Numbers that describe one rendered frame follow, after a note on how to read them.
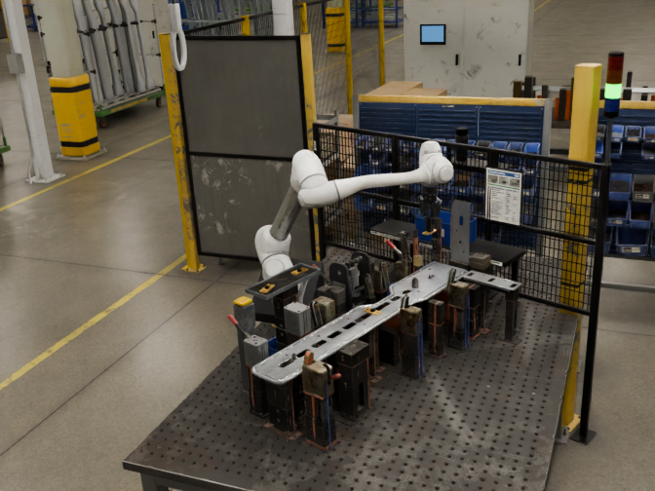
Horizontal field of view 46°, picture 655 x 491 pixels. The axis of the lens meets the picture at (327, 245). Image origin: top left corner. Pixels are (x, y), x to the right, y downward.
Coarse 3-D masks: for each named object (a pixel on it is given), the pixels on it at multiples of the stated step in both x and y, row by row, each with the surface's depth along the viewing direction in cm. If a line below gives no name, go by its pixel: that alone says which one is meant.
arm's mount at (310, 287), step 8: (312, 264) 421; (320, 264) 420; (312, 280) 417; (320, 280) 419; (312, 288) 414; (304, 296) 413; (312, 296) 412; (256, 304) 420; (264, 304) 418; (272, 304) 417; (304, 304) 411; (256, 312) 417; (264, 312) 416; (272, 312) 415; (256, 320) 419; (264, 320) 417; (272, 320) 415; (312, 320) 414
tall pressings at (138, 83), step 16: (96, 0) 1258; (112, 0) 1292; (80, 16) 1219; (112, 16) 1299; (128, 16) 1294; (96, 32) 1256; (128, 32) 1302; (96, 48) 1260; (128, 48) 1343; (96, 64) 1270; (112, 64) 1301; (128, 64) 1333; (144, 64) 1348; (96, 80) 1259; (112, 80) 1344; (128, 80) 1335; (96, 96) 1261; (112, 96) 1297
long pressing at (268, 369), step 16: (416, 272) 395; (432, 272) 395; (464, 272) 393; (400, 288) 378; (416, 288) 377; (432, 288) 376; (368, 304) 363; (400, 304) 362; (336, 320) 350; (352, 320) 350; (368, 320) 349; (384, 320) 349; (304, 336) 336; (320, 336) 336; (336, 336) 336; (352, 336) 335; (288, 352) 325; (320, 352) 324; (256, 368) 314; (272, 368) 313; (288, 368) 312
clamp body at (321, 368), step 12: (312, 372) 300; (324, 372) 298; (312, 384) 303; (324, 384) 299; (312, 396) 304; (324, 396) 301; (312, 408) 307; (324, 408) 305; (312, 420) 309; (324, 420) 307; (312, 432) 311; (324, 432) 307; (312, 444) 313; (324, 444) 309
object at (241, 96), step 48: (192, 48) 595; (240, 48) 579; (288, 48) 564; (192, 96) 610; (240, 96) 593; (288, 96) 578; (192, 144) 627; (240, 144) 609; (288, 144) 593; (192, 192) 643; (240, 192) 625; (192, 240) 658; (240, 240) 644
